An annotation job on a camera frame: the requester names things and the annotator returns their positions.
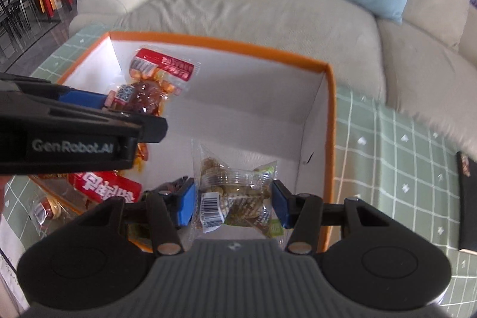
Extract clear bag brown snacks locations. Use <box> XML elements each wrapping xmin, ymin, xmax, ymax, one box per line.
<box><xmin>190</xmin><ymin>140</ymin><xmax>286</xmax><ymax>245</ymax></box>

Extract large red snack bag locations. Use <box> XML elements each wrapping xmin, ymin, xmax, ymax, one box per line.
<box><xmin>68</xmin><ymin>171</ymin><xmax>142</xmax><ymax>203</ymax></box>

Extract orange cardboard box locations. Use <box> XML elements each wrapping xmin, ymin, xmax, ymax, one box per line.
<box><xmin>27</xmin><ymin>30</ymin><xmax>338</xmax><ymax>254</ymax></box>

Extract small clear pastry packet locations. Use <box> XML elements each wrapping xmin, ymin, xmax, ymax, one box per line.
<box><xmin>29</xmin><ymin>195</ymin><xmax>74</xmax><ymax>234</ymax></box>

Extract beige sofa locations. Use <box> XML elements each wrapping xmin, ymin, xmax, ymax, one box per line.
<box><xmin>69</xmin><ymin>0</ymin><xmax>476</xmax><ymax>154</ymax></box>

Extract green grid tablecloth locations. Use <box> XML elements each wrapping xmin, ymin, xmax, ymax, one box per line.
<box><xmin>0</xmin><ymin>23</ymin><xmax>477</xmax><ymax>318</ymax></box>

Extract red sauce meat packet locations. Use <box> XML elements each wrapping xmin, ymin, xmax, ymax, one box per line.
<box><xmin>107</xmin><ymin>47</ymin><xmax>202</xmax><ymax>170</ymax></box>

